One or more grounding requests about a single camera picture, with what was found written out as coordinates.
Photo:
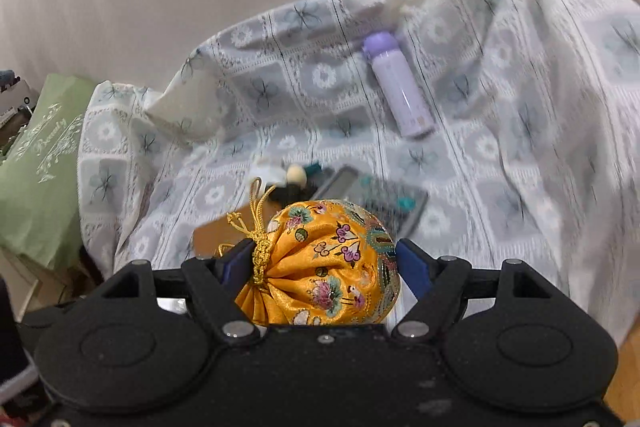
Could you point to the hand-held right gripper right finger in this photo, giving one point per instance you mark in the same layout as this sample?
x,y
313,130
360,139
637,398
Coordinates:
x,y
415,267

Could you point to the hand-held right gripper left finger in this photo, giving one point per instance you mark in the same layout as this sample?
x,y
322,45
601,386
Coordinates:
x,y
237,263

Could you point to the brown leather wallet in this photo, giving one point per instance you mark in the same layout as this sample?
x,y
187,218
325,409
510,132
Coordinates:
x,y
220,237

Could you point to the grey calculator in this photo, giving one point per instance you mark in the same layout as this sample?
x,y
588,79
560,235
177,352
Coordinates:
x,y
380,199

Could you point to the floral lace tablecloth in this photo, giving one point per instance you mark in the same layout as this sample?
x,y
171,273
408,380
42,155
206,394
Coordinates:
x,y
500,132

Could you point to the purple water bottle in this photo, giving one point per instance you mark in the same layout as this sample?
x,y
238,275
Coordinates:
x,y
400,92

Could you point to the green printed pillow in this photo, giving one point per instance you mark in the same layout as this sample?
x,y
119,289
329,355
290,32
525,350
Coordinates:
x,y
35,187

